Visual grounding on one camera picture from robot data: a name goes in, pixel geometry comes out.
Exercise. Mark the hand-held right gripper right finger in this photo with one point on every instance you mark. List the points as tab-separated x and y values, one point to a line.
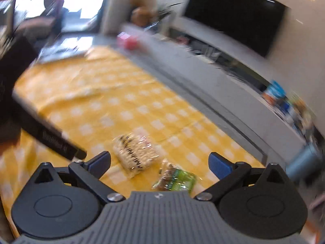
219	165

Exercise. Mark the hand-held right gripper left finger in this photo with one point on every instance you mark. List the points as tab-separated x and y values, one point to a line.
100	162

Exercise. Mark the clear cracker packet black print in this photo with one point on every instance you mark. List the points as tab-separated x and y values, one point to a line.
134	155

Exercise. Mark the green snack packet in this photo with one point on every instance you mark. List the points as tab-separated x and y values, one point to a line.
177	179

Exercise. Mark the yellow checkered tablecloth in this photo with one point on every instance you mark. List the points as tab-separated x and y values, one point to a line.
114	94

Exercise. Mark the long white tv cabinet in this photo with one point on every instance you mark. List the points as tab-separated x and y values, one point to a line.
228	94

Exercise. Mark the blue trash can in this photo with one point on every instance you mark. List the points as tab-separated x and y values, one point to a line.
302	160

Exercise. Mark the blue and white packet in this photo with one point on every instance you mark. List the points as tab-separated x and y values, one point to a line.
289	111

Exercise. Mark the blue snack bag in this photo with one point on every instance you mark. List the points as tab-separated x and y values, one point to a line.
274	94

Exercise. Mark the pink box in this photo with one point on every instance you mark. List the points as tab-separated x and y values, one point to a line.
128	40

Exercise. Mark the black television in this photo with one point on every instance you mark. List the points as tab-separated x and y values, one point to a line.
228	15

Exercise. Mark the golden round vase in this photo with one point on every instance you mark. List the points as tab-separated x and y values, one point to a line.
141	16

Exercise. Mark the dried grass bunch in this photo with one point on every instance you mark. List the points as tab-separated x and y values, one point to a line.
137	0

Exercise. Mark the green plant in glass vase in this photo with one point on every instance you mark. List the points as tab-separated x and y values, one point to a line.
163	11

